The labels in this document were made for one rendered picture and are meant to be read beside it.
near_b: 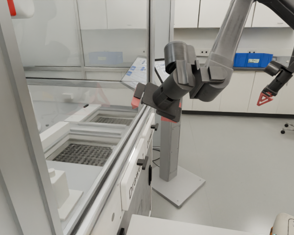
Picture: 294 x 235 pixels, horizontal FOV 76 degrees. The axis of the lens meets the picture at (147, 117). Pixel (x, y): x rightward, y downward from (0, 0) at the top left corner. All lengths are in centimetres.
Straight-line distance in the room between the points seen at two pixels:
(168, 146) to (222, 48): 132
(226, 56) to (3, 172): 45
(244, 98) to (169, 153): 236
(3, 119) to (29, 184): 8
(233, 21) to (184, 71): 22
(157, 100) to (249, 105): 346
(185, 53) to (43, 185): 37
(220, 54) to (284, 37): 416
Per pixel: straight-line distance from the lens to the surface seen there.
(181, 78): 41
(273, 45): 455
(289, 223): 158
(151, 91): 49
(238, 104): 380
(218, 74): 42
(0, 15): 22
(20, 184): 24
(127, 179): 60
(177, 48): 45
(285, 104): 414
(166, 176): 191
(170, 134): 166
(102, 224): 51
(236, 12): 61
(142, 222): 71
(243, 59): 380
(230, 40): 53
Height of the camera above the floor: 131
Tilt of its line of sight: 22 degrees down
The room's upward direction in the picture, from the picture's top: straight up
